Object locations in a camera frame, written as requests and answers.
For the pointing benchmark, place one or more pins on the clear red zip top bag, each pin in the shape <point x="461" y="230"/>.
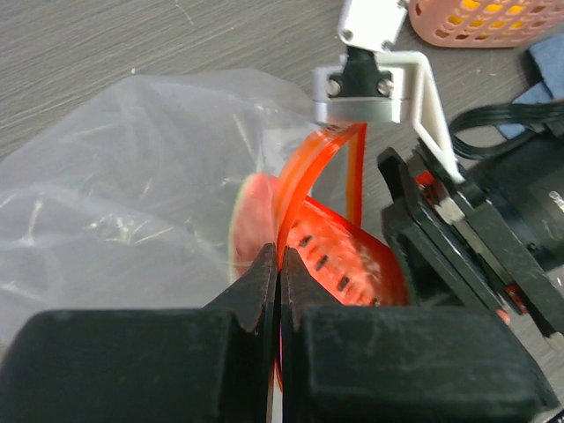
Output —
<point x="126" y="202"/>

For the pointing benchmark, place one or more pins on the pink plastic basket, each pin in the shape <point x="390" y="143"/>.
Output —
<point x="483" y="24"/>

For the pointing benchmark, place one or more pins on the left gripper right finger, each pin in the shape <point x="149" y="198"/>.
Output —
<point x="400" y="364"/>

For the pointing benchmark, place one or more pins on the blue folded cloth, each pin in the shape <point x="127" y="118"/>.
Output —
<point x="544" y="62"/>

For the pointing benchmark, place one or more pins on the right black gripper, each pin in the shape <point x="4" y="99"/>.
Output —
<point x="499" y="185"/>

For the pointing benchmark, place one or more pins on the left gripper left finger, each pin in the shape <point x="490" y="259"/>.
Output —
<point x="209" y="364"/>

